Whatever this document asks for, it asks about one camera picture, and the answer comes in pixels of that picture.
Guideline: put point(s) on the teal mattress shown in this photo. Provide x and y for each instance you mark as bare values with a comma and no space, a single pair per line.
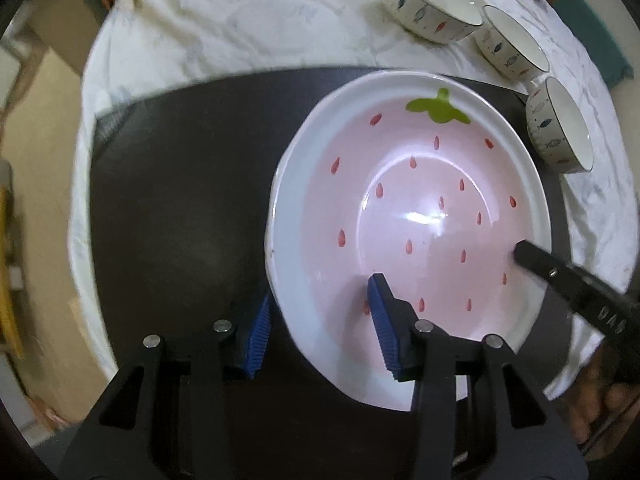
600,35

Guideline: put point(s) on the yellow object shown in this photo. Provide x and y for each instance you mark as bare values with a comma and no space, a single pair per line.
10,285

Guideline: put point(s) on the white printed bed sheet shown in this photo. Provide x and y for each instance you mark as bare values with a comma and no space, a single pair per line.
225,20

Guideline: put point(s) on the person's right hand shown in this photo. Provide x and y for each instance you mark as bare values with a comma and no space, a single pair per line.
585,410

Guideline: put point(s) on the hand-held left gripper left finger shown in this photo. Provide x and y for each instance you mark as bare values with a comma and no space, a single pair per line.
255,340

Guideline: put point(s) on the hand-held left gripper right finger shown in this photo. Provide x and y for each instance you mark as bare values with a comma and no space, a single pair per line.
382,320

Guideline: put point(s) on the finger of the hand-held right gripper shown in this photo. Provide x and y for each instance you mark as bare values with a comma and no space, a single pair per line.
540,260

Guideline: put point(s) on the small pink strawberry plate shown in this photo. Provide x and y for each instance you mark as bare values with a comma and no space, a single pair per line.
425,185

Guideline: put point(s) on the white fish-print bowl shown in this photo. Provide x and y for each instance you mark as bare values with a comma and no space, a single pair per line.
505,45
425,5
547,130

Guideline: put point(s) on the black mat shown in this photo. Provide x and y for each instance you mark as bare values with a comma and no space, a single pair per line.
175,210

